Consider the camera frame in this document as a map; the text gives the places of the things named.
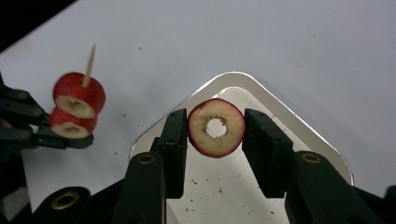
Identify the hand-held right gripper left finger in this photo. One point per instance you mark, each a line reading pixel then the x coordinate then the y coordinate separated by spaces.
pixel 143 186

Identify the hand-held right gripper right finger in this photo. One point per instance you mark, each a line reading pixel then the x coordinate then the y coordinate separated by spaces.
pixel 311 186

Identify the cored red hawthorn fruit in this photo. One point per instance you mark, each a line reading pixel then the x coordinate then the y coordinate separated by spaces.
pixel 199 137
pixel 71 87
pixel 62 119

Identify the square metal tray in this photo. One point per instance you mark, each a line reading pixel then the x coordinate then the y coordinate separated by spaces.
pixel 218 186

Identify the thin bamboo skewer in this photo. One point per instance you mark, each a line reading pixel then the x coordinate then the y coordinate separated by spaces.
pixel 89 63

